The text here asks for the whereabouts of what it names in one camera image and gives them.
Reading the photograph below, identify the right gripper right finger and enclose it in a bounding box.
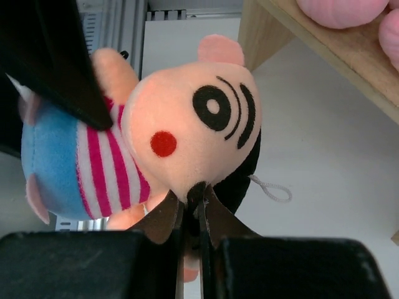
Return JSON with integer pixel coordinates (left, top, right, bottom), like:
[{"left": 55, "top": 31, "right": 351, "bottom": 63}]
[{"left": 193, "top": 183, "right": 260, "bottom": 249}]

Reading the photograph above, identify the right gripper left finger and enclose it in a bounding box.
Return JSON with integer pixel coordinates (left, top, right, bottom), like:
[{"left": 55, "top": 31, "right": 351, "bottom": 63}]
[{"left": 128, "top": 190, "right": 184, "bottom": 244}]

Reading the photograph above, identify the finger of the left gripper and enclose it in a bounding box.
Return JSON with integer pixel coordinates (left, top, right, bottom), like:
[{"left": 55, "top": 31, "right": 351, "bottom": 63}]
[{"left": 1, "top": 1, "right": 113, "bottom": 158}]

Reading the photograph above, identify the boy plush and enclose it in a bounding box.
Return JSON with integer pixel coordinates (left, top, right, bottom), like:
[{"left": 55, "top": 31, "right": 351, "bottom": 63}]
[{"left": 20, "top": 34, "right": 262, "bottom": 230}]

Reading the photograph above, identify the pink striped plush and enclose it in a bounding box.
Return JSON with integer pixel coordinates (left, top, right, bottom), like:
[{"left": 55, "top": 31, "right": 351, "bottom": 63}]
[
  {"left": 296, "top": 0, "right": 388, "bottom": 29},
  {"left": 378, "top": 8, "right": 399, "bottom": 70}
]

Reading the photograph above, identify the wooden two-tier shelf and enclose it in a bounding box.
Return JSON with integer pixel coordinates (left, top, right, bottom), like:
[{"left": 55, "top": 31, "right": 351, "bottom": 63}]
[{"left": 237, "top": 0, "right": 399, "bottom": 247}]

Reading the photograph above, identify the slotted white cable duct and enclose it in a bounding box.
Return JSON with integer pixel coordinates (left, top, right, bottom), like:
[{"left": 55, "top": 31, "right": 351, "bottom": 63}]
[{"left": 55, "top": 9, "right": 187, "bottom": 232}]

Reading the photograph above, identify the aluminium mounting rail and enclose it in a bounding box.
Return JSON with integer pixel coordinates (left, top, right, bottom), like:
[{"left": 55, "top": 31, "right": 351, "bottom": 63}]
[{"left": 74, "top": 0, "right": 244, "bottom": 231}]

